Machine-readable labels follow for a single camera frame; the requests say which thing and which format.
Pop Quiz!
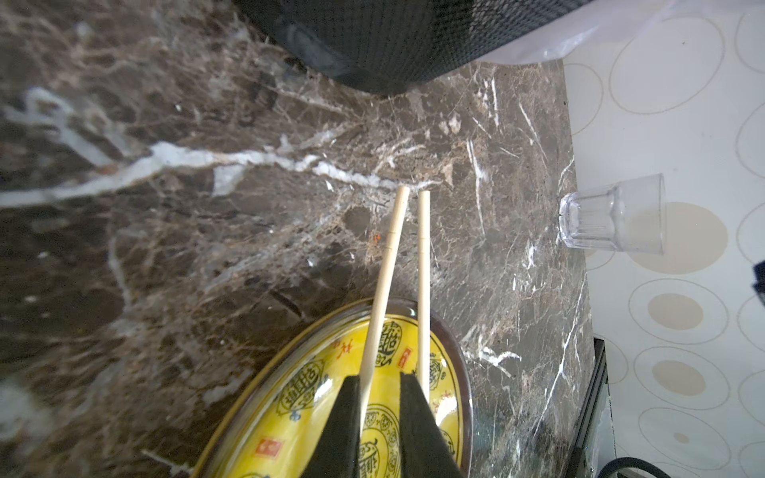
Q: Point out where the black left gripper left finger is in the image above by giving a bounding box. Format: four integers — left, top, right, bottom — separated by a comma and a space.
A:
301, 376, 361, 478

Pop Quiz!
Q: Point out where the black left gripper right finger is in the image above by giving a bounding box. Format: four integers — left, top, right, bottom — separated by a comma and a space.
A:
400, 372, 462, 477

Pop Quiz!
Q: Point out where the wooden chopstick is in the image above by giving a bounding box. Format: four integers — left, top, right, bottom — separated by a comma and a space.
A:
359, 185, 410, 426
416, 190, 430, 402

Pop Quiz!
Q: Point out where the yellow patterned plate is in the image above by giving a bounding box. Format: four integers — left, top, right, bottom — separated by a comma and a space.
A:
193, 299, 473, 477

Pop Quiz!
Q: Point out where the clear plastic bin liner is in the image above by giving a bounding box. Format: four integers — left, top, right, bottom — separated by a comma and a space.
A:
478, 0, 764, 65

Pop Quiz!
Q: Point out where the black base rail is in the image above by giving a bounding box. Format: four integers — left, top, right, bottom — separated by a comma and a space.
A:
564, 338, 607, 478

